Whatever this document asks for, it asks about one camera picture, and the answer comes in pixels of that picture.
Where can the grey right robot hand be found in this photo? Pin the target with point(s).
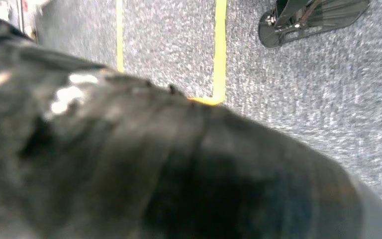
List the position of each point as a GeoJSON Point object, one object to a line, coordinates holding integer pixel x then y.
{"type": "Point", "coordinates": [128, 165]}

